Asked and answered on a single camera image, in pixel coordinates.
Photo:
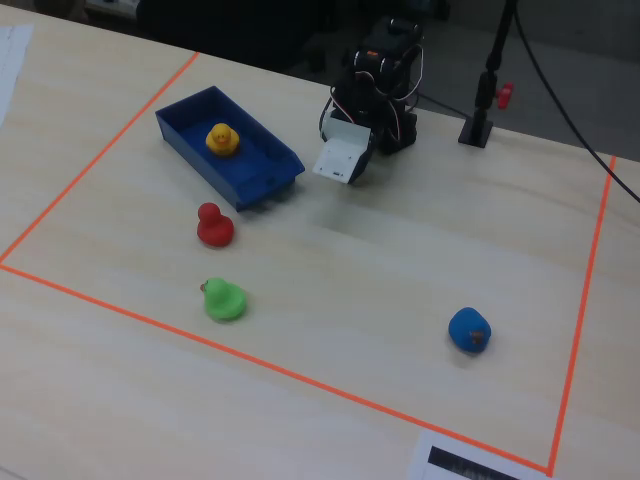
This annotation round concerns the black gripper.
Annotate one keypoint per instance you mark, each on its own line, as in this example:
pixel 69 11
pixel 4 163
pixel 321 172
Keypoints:
pixel 361 169

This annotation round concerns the yellow rubber duck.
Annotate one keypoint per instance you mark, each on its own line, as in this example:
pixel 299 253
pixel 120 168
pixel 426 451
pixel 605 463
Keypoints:
pixel 221 141

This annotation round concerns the red rubber duck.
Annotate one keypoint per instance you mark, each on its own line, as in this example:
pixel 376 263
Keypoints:
pixel 215 227

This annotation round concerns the blue rubber duck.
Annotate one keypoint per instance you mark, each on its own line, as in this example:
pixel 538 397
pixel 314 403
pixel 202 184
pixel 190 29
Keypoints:
pixel 467 327

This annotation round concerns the blue plastic box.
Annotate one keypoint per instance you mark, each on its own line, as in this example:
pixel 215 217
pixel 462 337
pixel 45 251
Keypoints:
pixel 260 170

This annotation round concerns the white printed paper sheet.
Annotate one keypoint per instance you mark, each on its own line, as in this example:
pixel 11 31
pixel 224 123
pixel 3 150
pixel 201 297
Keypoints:
pixel 10 65

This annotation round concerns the black office chair base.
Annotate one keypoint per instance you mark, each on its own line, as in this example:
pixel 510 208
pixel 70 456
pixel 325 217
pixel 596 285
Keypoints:
pixel 316 62

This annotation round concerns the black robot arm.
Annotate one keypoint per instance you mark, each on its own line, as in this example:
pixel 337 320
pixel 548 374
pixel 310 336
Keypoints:
pixel 400 132

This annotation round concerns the green rubber duck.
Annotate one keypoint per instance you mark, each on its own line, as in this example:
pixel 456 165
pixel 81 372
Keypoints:
pixel 223 300

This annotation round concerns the black camera stand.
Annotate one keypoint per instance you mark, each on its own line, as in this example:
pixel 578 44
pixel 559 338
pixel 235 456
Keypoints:
pixel 476 131

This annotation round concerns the red stand knob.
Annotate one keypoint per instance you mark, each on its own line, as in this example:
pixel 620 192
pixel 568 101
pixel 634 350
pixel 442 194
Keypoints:
pixel 505 95

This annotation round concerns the orange tape strip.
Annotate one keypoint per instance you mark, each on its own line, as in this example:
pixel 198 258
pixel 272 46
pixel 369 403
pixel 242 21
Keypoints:
pixel 275 368
pixel 582 315
pixel 100 157

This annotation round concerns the white paper with black bar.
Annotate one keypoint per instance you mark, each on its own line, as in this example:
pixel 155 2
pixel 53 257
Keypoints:
pixel 425 450

